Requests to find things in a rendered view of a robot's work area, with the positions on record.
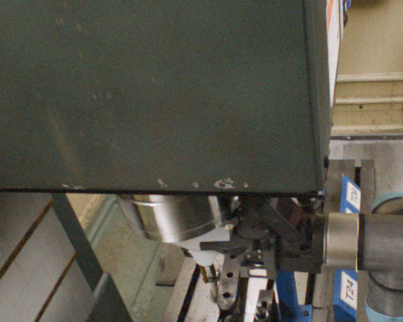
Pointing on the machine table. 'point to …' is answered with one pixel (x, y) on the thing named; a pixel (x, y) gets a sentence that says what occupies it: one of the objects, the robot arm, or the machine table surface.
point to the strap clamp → (265, 307)
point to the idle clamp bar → (230, 288)
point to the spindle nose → (175, 215)
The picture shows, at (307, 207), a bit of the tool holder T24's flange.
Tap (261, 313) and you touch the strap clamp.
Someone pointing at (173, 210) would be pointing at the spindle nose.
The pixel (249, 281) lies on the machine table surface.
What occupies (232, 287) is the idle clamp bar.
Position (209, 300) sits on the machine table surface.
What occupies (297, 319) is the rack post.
